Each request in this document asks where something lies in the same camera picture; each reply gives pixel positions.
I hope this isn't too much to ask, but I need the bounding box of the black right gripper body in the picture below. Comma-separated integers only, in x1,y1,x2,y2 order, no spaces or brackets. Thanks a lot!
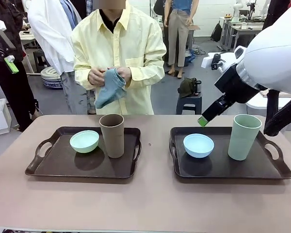
214,63,260,104

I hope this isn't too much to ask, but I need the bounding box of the pale green tall cup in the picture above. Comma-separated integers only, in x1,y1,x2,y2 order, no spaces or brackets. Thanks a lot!
227,114,262,161

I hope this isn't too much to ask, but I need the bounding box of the brown tall cup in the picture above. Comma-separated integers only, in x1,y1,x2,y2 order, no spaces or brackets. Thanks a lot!
99,114,125,159

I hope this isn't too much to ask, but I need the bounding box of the person's right hand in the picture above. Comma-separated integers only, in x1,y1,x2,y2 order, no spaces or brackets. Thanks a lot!
88,67,107,86

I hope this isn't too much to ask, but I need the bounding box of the person in dark clothes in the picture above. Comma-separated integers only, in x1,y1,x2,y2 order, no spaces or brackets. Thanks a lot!
0,0,41,132

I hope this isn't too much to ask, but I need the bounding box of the black cable sleeve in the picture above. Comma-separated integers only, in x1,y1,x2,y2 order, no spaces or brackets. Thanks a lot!
263,88,291,136

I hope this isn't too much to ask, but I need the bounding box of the white desk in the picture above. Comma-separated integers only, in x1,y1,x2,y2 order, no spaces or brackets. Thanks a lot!
18,31,40,76

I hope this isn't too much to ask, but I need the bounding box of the grey workshop desk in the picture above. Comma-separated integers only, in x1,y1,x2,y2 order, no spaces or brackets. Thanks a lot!
219,16,266,52

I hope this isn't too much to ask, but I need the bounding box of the blue cloth mat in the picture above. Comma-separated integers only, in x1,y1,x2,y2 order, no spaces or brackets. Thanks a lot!
94,68,127,109

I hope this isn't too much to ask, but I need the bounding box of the grey plastic stool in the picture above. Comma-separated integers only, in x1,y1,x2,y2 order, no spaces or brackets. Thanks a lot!
32,49,50,73

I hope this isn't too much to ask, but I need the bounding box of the white coiled hose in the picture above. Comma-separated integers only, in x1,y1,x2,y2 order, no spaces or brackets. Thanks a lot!
40,67,64,89

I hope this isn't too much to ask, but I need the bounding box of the dark brown tray with handles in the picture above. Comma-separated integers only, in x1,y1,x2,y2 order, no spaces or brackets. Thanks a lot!
24,126,143,178
169,126,291,180

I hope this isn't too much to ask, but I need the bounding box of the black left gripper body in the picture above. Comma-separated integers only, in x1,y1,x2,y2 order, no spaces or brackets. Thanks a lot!
0,29,15,62

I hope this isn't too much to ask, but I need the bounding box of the person's left forearm yellow sleeve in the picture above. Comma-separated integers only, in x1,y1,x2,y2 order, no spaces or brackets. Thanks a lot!
129,57,166,86

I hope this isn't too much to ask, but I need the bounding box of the grey-blue plastic stool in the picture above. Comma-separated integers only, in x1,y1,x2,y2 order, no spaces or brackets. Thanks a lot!
176,93,203,115

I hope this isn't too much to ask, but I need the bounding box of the person's left hand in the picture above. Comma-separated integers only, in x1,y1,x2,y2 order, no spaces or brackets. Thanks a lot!
115,67,132,82

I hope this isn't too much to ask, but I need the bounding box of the pale blue bowl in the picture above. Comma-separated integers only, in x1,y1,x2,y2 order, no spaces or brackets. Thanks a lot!
183,133,214,159

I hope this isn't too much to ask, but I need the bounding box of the pale green bowl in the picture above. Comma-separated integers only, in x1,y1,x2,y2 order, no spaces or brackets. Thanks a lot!
69,130,100,154

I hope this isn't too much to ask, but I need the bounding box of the dark green bag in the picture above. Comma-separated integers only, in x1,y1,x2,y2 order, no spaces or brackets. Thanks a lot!
178,77,197,98

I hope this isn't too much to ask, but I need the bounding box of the black backpack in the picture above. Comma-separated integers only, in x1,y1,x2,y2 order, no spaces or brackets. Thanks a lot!
210,23,223,42

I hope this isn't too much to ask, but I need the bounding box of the person's right forearm yellow sleeve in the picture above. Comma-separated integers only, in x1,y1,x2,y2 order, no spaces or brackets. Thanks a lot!
72,46,100,88

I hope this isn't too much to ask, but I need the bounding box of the white coat figure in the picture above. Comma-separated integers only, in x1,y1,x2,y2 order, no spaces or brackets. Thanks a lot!
28,0,97,115

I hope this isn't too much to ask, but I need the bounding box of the person in yellow shirt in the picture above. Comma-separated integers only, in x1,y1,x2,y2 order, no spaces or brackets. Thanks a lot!
71,0,167,116

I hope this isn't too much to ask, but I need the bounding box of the white box with black camera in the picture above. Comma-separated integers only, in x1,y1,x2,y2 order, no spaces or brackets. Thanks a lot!
200,52,235,71

